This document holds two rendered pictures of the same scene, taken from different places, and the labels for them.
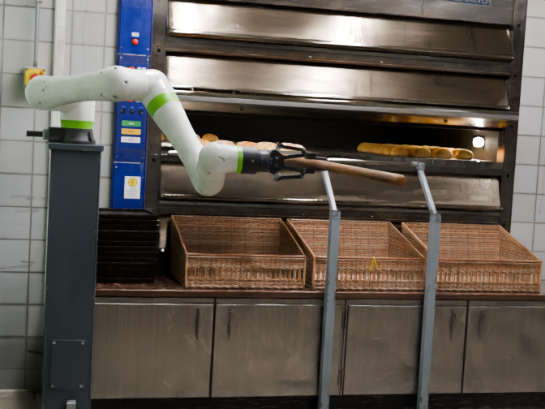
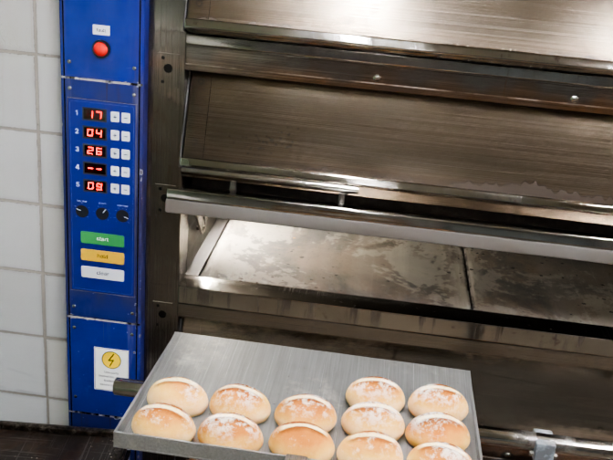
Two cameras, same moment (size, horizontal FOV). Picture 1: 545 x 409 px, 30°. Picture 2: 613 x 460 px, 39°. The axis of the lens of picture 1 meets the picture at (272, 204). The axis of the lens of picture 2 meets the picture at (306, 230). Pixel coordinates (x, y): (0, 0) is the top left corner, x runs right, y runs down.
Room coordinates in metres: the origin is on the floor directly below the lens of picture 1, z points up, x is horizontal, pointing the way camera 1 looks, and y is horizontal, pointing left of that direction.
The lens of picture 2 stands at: (3.42, -0.22, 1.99)
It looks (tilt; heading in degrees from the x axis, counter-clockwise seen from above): 22 degrees down; 19
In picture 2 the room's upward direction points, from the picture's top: 5 degrees clockwise
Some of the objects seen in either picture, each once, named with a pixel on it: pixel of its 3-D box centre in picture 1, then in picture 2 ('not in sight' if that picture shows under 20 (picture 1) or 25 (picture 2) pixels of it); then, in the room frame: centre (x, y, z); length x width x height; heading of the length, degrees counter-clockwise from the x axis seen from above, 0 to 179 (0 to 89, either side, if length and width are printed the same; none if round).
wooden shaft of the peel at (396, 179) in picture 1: (311, 162); not in sight; (3.50, -0.13, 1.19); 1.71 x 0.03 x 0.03; 14
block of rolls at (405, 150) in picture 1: (414, 150); not in sight; (5.67, -0.77, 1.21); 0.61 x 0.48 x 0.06; 15
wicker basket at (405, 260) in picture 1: (353, 253); not in sight; (4.84, -0.40, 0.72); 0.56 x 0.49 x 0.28; 106
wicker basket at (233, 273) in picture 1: (235, 251); not in sight; (4.69, 0.16, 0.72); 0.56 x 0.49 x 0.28; 105
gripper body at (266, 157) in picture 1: (270, 161); not in sight; (3.41, 0.01, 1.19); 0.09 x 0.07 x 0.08; 104
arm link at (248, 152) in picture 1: (248, 160); not in sight; (3.39, 0.09, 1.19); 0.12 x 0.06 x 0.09; 14
